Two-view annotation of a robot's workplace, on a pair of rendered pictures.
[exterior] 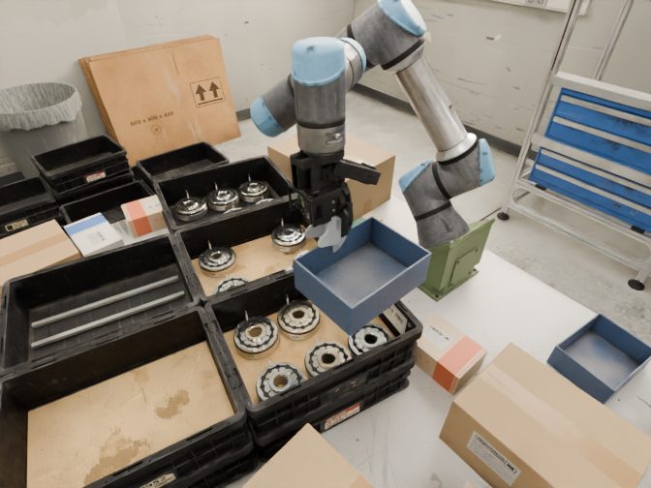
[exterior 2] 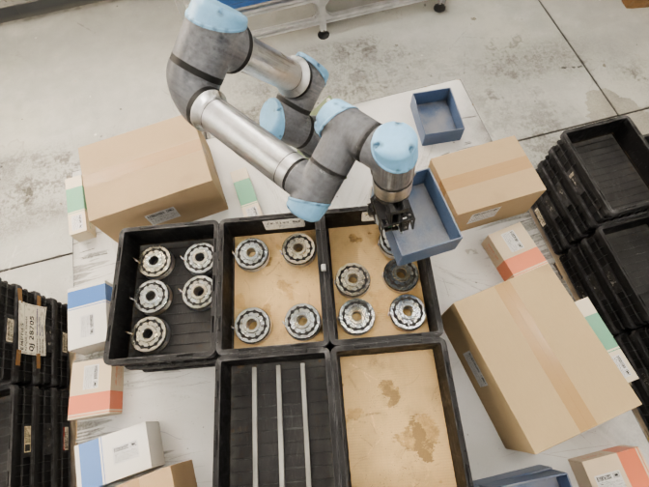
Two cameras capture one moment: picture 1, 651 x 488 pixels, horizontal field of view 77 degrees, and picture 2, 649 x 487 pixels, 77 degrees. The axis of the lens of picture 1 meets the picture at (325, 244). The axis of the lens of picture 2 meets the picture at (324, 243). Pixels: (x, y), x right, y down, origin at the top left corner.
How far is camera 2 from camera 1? 0.77 m
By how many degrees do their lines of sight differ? 42
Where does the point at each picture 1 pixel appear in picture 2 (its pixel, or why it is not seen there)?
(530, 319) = not seen: hidden behind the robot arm
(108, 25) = not seen: outside the picture
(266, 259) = (268, 283)
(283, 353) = (376, 302)
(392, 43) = (239, 49)
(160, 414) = (394, 403)
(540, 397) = (471, 169)
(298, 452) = (470, 315)
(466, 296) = not seen: hidden behind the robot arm
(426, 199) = (302, 129)
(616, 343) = (428, 100)
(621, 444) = (509, 152)
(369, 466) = (448, 283)
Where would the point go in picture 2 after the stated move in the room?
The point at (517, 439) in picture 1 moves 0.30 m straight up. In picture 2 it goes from (491, 196) to (530, 136)
